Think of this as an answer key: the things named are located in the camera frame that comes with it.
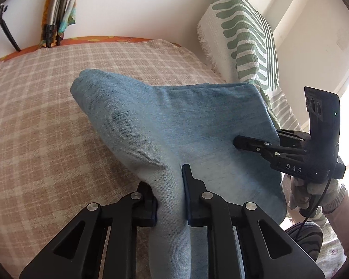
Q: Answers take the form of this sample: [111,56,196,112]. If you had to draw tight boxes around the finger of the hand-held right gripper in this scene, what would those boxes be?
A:
[233,135,309,159]
[276,129,310,150]

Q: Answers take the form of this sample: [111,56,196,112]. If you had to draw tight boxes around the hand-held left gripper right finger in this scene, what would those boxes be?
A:
[182,164,326,279]

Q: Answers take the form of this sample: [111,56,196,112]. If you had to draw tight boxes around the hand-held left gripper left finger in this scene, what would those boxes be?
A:
[19,182,158,279]

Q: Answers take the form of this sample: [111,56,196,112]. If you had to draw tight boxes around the blue denim pants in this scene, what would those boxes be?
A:
[70,68,287,279]

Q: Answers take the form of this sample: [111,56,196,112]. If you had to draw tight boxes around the person's right forearm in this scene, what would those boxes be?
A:
[323,190,349,265]

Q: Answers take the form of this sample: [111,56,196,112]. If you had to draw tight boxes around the person's right hand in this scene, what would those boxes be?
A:
[289,174,348,218]

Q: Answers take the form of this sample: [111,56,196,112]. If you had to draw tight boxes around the grey striped slipper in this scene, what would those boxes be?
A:
[285,222,324,263]

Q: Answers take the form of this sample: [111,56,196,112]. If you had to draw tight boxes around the light patterned rug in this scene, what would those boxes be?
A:
[317,237,349,274]

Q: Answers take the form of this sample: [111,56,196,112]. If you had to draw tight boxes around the green white patterned pillow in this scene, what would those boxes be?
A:
[196,0,309,136]

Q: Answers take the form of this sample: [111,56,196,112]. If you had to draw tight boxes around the beige plaid blanket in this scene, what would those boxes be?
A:
[0,39,226,279]

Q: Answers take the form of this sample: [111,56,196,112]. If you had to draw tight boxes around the orange bed sheet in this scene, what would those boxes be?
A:
[0,36,181,63]

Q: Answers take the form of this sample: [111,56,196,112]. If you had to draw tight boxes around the colourful patterned cloth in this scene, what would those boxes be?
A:
[41,0,85,47]

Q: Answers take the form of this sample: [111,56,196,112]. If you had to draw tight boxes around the bundle of hoops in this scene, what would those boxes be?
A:
[42,0,67,48]

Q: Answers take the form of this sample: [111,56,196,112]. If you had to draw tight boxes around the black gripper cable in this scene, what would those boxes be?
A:
[291,177,332,242]

